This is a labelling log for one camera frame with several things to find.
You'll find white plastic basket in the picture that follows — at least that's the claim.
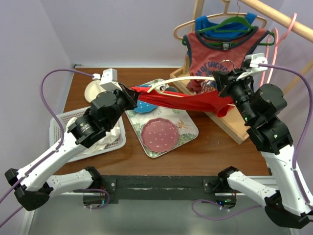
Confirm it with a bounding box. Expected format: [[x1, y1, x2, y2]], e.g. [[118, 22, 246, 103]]
[[49, 107, 126, 162]]

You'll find pink plastic hanger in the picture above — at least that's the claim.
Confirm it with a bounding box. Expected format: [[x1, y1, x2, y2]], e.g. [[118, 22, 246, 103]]
[[259, 13, 297, 87]]

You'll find white tank top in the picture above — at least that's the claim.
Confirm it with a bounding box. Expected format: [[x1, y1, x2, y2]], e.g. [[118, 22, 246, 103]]
[[79, 123, 121, 155]]

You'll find floral serving tray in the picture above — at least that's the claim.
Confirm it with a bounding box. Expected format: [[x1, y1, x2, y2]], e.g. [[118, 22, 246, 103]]
[[124, 78, 199, 159]]

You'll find maroon motorcycle tank top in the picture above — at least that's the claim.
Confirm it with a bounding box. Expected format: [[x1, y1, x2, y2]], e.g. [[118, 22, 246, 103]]
[[183, 26, 269, 95]]

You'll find grey ceramic mug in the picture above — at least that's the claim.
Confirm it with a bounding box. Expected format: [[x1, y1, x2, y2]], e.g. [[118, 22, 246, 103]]
[[159, 86, 178, 93]]

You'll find aluminium rail frame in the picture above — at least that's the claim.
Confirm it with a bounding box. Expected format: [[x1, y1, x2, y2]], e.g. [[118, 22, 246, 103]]
[[20, 191, 312, 235]]

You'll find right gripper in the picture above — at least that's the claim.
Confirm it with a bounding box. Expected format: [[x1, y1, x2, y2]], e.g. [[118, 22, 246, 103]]
[[214, 66, 256, 123]]

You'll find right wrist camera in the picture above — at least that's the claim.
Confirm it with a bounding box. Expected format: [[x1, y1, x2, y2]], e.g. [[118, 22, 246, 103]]
[[243, 53, 268, 72]]

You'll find pink dotted plate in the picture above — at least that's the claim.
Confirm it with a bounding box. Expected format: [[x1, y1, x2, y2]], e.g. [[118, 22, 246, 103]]
[[140, 117, 179, 153]]

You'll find blue dotted plate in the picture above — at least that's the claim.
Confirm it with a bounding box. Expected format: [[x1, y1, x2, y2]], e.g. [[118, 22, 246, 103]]
[[133, 98, 157, 114]]

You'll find cream wooden hanger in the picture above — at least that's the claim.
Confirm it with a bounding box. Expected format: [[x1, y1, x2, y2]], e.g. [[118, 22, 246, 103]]
[[148, 76, 214, 94]]

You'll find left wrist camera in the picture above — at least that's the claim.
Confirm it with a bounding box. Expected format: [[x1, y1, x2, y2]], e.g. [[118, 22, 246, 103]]
[[99, 69, 121, 91]]

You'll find beige plastic hanger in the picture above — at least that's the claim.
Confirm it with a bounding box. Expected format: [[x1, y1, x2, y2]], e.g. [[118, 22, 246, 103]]
[[173, 0, 267, 46]]

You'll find red tank top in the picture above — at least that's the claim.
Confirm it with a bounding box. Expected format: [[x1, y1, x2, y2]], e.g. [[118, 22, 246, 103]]
[[131, 87, 234, 118]]

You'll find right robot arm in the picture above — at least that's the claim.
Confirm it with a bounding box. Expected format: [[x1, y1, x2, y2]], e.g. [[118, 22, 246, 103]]
[[213, 69, 313, 229]]

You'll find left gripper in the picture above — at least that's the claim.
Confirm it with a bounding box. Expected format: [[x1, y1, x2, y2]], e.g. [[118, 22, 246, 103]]
[[107, 82, 140, 130]]

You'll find wooden clothes rack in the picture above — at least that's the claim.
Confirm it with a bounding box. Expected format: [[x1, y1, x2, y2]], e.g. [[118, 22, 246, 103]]
[[170, 0, 313, 144]]

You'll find cream divided plate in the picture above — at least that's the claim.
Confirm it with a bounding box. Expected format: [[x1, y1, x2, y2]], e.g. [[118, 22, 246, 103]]
[[84, 80, 106, 103]]

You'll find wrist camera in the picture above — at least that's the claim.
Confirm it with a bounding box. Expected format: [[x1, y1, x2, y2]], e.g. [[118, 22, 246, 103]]
[[99, 69, 121, 91], [243, 53, 268, 72]]

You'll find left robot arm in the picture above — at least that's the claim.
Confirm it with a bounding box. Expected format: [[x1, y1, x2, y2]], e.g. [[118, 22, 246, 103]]
[[5, 83, 139, 211]]

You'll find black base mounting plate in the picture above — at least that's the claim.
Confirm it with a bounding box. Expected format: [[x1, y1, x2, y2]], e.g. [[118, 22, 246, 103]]
[[102, 175, 232, 204]]

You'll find green velvet hanger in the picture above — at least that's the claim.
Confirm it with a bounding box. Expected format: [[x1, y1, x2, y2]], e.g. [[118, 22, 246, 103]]
[[181, 15, 276, 47]]

